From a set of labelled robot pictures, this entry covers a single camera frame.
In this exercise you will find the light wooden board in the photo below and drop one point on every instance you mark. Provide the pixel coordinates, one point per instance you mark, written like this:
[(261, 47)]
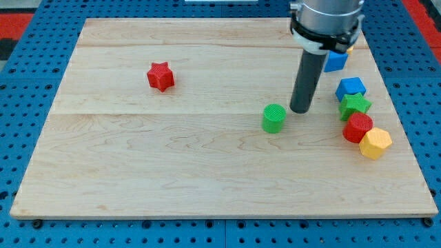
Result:
[(114, 148)]

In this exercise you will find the green star block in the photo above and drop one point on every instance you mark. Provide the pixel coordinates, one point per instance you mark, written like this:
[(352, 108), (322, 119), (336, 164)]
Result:
[(352, 103)]

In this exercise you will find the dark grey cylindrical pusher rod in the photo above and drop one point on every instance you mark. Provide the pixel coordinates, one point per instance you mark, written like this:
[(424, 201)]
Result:
[(307, 78)]

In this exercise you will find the yellow hexagon block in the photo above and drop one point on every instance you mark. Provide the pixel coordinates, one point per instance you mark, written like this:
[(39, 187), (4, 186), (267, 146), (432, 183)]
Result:
[(375, 143)]

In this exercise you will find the blue pentagon block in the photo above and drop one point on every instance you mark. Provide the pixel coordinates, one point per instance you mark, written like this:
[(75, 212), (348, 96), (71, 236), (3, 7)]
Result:
[(350, 86)]

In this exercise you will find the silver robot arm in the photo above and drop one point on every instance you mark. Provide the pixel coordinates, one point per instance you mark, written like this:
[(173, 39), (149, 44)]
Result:
[(320, 27)]

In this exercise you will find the red star block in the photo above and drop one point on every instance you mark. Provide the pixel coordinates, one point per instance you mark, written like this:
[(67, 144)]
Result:
[(160, 76)]

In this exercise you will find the red cylinder block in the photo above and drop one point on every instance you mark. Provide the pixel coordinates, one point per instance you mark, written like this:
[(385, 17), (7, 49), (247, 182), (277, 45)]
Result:
[(358, 124)]

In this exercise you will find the green cylinder block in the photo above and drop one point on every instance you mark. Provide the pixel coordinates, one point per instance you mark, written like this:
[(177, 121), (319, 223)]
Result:
[(274, 116)]

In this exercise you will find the blue cube block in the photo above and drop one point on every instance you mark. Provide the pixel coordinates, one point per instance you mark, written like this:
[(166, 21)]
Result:
[(335, 61)]

